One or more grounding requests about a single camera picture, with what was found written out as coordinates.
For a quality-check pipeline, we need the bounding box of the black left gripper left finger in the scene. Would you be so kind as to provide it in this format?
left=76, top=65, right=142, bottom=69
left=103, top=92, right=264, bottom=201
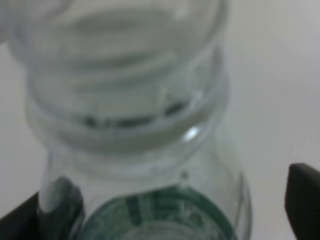
left=0, top=177, right=84, bottom=240

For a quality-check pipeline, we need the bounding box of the clear water bottle green label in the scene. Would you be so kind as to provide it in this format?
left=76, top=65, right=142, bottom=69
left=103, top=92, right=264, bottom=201
left=1, top=0, right=253, bottom=240

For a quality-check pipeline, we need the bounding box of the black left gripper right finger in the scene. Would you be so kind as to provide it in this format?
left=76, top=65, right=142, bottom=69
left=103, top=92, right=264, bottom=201
left=285, top=163, right=320, bottom=240

